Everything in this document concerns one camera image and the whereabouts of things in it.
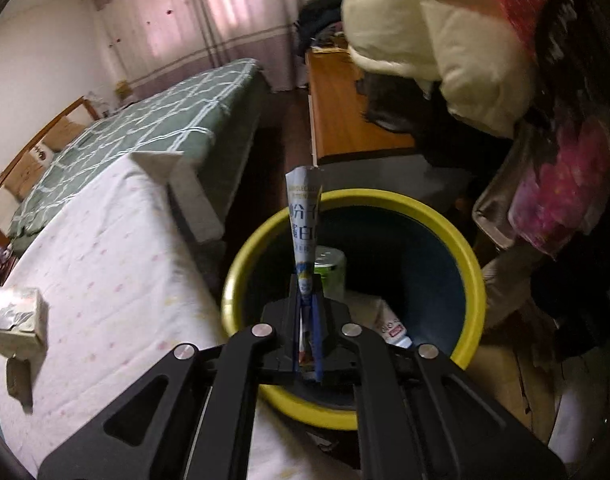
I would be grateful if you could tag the yellow rimmed blue bin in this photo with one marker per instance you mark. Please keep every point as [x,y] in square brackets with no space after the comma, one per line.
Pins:
[415,260]

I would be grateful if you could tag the pink white curtain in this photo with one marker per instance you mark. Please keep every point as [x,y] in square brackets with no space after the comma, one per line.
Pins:
[210,10]

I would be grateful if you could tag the pink floral bag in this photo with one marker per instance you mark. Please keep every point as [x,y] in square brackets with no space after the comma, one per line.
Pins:
[565,190]

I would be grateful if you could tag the pink strawberry milk carton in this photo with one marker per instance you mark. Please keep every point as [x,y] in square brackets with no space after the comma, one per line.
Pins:
[392,327]

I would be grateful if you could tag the dark clothes pile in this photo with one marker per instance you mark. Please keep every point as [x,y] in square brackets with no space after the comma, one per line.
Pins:
[320,10]

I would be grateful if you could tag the green white carton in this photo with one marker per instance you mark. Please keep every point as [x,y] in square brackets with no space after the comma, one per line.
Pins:
[332,267]

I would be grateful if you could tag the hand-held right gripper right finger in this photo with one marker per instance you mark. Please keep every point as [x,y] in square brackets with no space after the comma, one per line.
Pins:
[330,345]

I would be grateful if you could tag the blue white wrapper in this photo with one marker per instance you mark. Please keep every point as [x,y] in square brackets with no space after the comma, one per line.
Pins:
[305,230]

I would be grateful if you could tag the brown cardboard piece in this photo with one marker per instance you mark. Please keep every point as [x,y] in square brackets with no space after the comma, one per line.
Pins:
[20,380]

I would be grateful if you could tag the wooden desk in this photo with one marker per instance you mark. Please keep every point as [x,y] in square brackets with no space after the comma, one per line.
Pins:
[340,110]

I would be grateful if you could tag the cream puffer jacket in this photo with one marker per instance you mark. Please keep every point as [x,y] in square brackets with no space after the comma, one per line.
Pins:
[460,35]

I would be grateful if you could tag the black furry garment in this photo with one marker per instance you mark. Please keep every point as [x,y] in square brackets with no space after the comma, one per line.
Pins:
[395,105]

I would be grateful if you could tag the green checked bedspread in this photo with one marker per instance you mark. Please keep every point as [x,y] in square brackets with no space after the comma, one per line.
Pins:
[160,120]

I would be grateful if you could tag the white floral tablecloth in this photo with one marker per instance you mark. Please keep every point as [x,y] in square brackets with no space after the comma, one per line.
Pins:
[110,285]

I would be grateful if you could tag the wooden headboard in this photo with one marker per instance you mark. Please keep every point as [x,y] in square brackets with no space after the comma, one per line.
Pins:
[85,106]

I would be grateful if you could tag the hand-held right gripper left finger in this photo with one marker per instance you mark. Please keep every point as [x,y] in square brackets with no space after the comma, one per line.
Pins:
[290,340]

